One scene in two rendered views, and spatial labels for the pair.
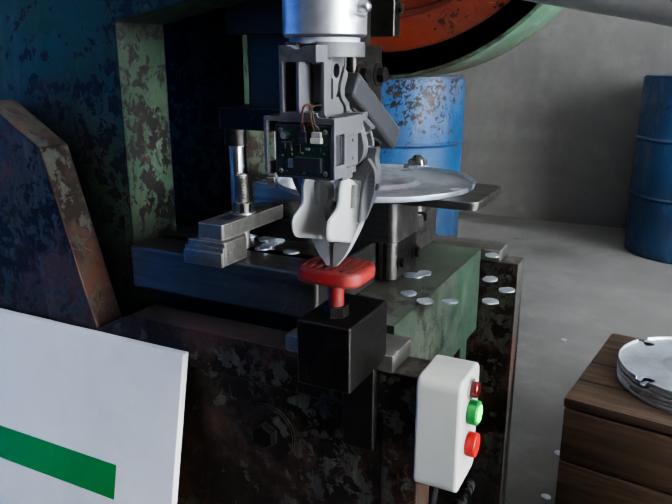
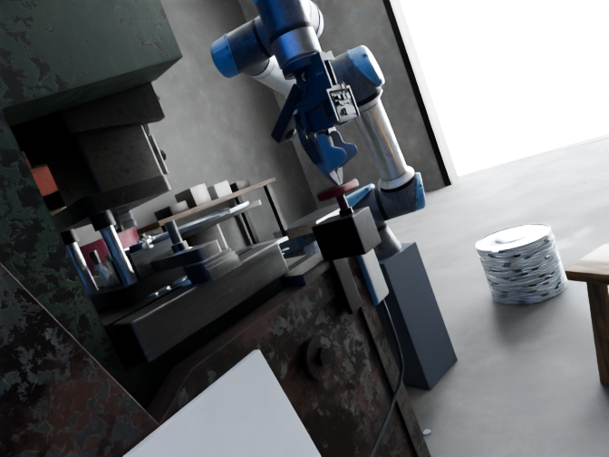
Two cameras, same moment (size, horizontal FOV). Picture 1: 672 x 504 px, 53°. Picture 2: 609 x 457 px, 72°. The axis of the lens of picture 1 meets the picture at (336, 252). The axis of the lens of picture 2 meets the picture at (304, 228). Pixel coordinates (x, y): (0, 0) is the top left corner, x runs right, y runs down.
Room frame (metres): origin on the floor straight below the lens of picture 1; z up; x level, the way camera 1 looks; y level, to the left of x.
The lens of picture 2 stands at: (0.54, 0.74, 0.81)
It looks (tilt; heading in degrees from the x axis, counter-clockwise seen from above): 7 degrees down; 285
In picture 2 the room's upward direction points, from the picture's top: 21 degrees counter-clockwise
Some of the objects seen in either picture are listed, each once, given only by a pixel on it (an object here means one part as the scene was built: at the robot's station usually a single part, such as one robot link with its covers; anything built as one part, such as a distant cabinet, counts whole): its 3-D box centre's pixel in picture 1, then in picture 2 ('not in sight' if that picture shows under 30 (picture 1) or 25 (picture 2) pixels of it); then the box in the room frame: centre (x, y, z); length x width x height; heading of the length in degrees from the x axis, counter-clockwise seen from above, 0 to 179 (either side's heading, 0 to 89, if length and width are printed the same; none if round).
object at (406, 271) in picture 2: not in sight; (401, 314); (0.70, -0.66, 0.23); 0.18 x 0.18 x 0.45; 52
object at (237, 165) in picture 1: (237, 165); (113, 245); (1.01, 0.15, 0.81); 0.02 x 0.02 x 0.14
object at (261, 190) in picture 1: (303, 191); (138, 261); (1.05, 0.05, 0.76); 0.15 x 0.09 x 0.05; 153
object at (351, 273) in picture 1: (336, 298); (343, 205); (0.65, 0.00, 0.72); 0.07 x 0.06 x 0.08; 63
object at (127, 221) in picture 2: not in sight; (122, 220); (1.05, 0.05, 0.84); 0.05 x 0.03 x 0.04; 153
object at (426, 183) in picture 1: (375, 180); (184, 228); (0.99, -0.06, 0.78); 0.29 x 0.29 x 0.01
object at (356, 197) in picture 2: not in sight; (364, 208); (0.69, -0.66, 0.62); 0.13 x 0.12 x 0.14; 174
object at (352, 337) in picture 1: (344, 384); (355, 260); (0.67, -0.01, 0.62); 0.10 x 0.06 x 0.20; 153
